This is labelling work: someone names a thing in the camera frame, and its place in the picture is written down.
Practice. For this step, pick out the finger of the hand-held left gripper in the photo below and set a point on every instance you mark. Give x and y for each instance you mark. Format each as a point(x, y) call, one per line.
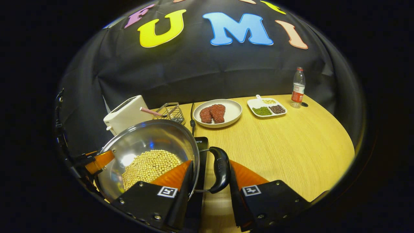
point(100, 161)

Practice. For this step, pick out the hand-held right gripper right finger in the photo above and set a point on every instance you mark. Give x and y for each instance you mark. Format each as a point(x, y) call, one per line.
point(236, 200)

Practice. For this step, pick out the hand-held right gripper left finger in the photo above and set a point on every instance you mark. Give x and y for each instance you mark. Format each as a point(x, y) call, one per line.
point(182, 200)

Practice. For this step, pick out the black induction cooktop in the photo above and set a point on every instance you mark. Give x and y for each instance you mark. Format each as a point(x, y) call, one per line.
point(202, 168)

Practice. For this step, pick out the pile of yellow soybeans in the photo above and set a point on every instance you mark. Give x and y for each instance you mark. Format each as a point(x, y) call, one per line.
point(148, 166)

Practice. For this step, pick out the white toaster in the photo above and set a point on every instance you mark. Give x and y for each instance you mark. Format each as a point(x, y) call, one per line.
point(126, 116)

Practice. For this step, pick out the red meat slice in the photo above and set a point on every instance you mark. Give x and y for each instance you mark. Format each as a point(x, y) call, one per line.
point(206, 115)
point(218, 112)

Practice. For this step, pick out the white round plate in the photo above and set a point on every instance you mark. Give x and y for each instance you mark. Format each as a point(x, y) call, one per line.
point(231, 110)

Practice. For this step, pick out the pile of green beans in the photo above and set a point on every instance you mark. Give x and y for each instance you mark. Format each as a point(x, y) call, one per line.
point(262, 111)

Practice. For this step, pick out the white divided dish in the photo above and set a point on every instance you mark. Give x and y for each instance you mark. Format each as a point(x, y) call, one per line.
point(257, 103)

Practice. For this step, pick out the pile of dark red beans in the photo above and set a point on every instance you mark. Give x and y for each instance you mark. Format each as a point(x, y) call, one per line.
point(277, 109)

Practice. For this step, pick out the small heap of pale beans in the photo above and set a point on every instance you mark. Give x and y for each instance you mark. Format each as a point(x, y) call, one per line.
point(268, 101)

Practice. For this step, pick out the clear water bottle, red label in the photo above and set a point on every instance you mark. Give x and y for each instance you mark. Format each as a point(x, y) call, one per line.
point(298, 92)

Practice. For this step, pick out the black backdrop cloth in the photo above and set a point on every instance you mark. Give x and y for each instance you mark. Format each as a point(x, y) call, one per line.
point(194, 71)

